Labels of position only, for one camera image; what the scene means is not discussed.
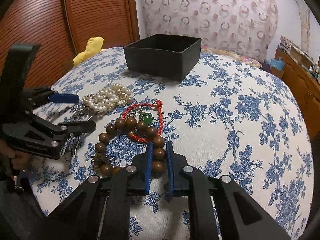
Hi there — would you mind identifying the silver hair comb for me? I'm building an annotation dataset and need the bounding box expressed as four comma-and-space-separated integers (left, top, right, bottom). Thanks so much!
46, 103, 96, 155

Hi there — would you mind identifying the brown wooden bead bracelet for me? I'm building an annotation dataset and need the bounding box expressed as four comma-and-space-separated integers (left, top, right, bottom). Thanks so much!
93, 116, 166, 177

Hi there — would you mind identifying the white pearl necklace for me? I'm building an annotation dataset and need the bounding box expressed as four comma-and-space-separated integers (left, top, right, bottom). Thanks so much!
81, 82, 133, 113

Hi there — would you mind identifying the red braided cord bracelet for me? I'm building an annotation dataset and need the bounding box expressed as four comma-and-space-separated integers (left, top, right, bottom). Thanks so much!
121, 100, 164, 144

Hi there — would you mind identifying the black open jewelry box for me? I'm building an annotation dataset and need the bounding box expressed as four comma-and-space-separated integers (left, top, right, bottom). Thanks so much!
124, 34, 201, 82

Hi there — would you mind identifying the person's left hand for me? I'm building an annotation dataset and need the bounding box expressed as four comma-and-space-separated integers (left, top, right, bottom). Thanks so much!
0, 139, 32, 170

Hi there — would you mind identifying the blue floral white cloth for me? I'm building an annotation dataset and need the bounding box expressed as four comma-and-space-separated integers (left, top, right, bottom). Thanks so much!
30, 48, 314, 239

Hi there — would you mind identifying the yellow plush toy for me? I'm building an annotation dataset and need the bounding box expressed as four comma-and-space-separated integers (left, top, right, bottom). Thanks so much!
73, 37, 104, 67

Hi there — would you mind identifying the wooden louvered wardrobe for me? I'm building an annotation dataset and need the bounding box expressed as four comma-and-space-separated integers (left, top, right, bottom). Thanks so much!
1, 0, 139, 88

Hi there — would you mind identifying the floral bed quilt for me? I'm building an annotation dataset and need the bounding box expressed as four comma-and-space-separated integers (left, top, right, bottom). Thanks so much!
201, 45, 263, 69

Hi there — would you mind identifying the blue tissue paper bag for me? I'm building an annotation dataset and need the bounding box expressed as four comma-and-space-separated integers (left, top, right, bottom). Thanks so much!
265, 57, 285, 70

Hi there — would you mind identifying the wooden dresser cabinet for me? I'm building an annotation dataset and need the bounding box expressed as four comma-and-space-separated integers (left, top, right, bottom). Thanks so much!
274, 48, 320, 139

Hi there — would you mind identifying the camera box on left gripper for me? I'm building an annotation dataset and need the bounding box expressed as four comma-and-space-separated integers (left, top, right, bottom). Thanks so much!
1, 43, 41, 124

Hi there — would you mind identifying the ring patterned sheer curtain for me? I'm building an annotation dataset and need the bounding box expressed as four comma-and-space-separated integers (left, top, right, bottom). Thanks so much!
141, 0, 278, 61

